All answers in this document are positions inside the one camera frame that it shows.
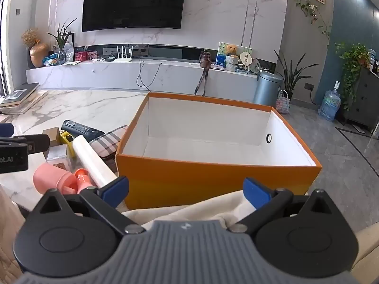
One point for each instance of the woven basket bag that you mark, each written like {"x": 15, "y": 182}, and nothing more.
{"x": 282, "y": 105}

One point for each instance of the pink cup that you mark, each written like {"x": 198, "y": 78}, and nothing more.
{"x": 51, "y": 179}

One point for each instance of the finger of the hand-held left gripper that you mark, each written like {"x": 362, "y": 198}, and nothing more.
{"x": 37, "y": 143}
{"x": 6, "y": 130}

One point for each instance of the white film roll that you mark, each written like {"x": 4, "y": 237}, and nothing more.
{"x": 91, "y": 162}

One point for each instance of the green pothos plant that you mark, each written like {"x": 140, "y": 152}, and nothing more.
{"x": 352, "y": 62}

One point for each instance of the tall leafy floor plant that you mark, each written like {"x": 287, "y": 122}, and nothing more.
{"x": 291, "y": 75}

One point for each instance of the yellow tape measure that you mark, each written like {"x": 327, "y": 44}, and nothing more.
{"x": 67, "y": 142}

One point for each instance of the teddy bear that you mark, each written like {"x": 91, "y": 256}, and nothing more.
{"x": 232, "y": 50}

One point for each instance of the stack of books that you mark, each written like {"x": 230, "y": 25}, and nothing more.
{"x": 20, "y": 97}

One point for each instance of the plaid pouch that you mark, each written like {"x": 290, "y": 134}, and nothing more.
{"x": 108, "y": 143}

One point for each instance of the grey cabinet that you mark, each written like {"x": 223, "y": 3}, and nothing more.
{"x": 362, "y": 100}

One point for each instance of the cream cloth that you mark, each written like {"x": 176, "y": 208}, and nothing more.
{"x": 183, "y": 213}

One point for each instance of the small white carton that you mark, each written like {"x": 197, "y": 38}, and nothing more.
{"x": 57, "y": 158}

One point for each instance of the wall outlet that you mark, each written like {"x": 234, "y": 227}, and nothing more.
{"x": 309, "y": 87}

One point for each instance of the dried flower bunch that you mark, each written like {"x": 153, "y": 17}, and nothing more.
{"x": 30, "y": 37}

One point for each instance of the round paper fan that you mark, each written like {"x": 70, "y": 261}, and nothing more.
{"x": 245, "y": 58}

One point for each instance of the grey metal trash can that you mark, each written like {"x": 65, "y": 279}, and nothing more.
{"x": 266, "y": 90}

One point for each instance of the marble media console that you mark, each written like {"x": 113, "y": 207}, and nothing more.
{"x": 118, "y": 74}

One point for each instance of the coral plastic item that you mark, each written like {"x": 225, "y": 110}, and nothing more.
{"x": 83, "y": 180}

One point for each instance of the small brown cardboard box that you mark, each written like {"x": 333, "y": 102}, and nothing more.
{"x": 51, "y": 135}

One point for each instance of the golden vase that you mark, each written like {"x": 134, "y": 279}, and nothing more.
{"x": 38, "y": 54}

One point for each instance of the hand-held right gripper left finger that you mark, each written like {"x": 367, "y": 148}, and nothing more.
{"x": 115, "y": 190}

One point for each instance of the glass door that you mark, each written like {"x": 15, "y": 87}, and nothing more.
{"x": 3, "y": 35}

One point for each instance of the black curved television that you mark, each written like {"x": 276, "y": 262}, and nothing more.
{"x": 133, "y": 3}

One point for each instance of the white router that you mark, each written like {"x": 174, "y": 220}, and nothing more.
{"x": 123, "y": 59}

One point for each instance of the pink gift box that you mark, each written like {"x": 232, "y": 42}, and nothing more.
{"x": 92, "y": 55}

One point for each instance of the blue snack packets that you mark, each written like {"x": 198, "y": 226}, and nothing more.
{"x": 53, "y": 59}

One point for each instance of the blue water jug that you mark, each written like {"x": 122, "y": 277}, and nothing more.
{"x": 330, "y": 106}

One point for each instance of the red gift box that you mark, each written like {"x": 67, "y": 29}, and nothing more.
{"x": 80, "y": 56}

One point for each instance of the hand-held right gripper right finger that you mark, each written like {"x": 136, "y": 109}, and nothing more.
{"x": 256, "y": 192}

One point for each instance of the orange cardboard box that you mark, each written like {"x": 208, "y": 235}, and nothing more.
{"x": 207, "y": 180}

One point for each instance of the spiky green potted plant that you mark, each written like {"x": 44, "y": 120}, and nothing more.
{"x": 62, "y": 34}

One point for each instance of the hanging vine plant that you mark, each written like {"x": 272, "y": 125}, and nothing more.
{"x": 311, "y": 10}

